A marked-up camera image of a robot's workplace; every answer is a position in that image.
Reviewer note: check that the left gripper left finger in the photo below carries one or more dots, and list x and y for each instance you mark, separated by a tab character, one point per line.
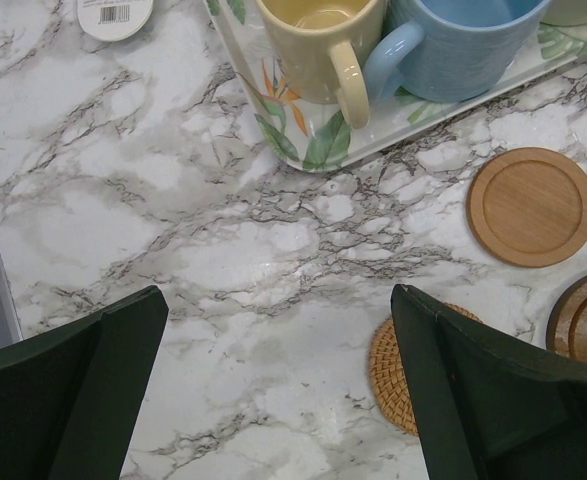
70	397

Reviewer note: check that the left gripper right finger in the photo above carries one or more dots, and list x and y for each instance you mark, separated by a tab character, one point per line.
488	405

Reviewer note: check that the large brown wood coaster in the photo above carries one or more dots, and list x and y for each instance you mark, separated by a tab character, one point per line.
566	332

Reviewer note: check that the light bamboo coaster back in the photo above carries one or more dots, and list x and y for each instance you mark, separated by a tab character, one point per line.
528	207

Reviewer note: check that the floral serving tray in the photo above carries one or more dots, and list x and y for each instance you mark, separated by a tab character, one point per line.
315	138

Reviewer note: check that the light blue mug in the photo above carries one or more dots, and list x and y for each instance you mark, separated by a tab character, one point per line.
448	51

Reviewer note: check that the white barcode tag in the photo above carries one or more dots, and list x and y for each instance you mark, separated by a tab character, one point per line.
113	20

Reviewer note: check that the yellow mug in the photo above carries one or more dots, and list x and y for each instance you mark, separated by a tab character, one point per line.
323	46

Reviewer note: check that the green floral mug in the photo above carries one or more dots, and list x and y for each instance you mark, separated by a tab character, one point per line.
566	13

